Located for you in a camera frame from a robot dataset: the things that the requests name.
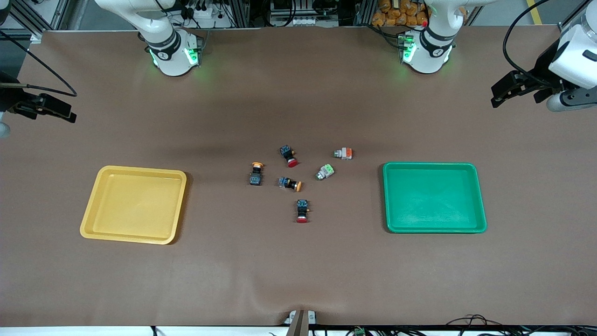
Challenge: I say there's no yellow mushroom push button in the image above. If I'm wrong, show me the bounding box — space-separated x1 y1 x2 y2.
249 161 265 187
278 176 303 193

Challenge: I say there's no yellow plastic tray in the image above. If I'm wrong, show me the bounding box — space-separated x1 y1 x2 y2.
79 165 187 245

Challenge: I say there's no orange packaged items pile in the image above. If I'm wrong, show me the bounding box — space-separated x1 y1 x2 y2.
372 0 429 27

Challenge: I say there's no green plastic tray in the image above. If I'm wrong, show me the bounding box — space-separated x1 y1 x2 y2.
382 161 488 234

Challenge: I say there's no white power strip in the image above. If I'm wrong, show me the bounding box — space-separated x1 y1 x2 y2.
184 6 221 27

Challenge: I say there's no brown table mat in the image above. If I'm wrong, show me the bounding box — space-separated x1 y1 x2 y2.
0 26 597 327

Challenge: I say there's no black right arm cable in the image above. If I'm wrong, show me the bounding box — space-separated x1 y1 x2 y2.
0 30 78 98

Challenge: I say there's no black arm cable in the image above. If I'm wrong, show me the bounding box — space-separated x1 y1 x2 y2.
0 30 78 98
503 0 553 87

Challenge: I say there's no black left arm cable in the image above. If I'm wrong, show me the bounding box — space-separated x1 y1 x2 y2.
503 0 553 87

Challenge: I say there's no aluminium frame rail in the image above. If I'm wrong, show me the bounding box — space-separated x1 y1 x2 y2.
7 0 70 40
354 0 376 25
231 0 250 28

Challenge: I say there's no black cable bundle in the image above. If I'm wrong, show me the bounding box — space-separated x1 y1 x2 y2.
443 314 597 336

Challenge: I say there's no front camera mount post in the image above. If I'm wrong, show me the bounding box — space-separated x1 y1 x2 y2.
285 309 318 336

